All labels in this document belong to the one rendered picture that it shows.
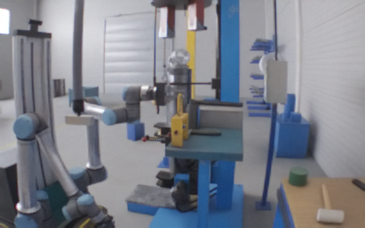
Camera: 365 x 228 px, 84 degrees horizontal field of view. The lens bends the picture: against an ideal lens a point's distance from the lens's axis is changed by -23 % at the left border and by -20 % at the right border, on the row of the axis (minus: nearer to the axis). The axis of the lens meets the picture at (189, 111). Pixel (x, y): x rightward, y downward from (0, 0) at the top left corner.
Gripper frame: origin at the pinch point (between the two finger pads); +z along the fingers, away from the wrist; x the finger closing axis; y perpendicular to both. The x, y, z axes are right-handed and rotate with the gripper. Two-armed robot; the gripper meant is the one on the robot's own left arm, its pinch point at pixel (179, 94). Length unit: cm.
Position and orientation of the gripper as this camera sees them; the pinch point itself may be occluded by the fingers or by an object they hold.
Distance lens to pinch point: 139.9
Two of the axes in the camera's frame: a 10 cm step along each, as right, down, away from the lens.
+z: 9.8, 0.4, -1.9
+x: -0.1, 9.8, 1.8
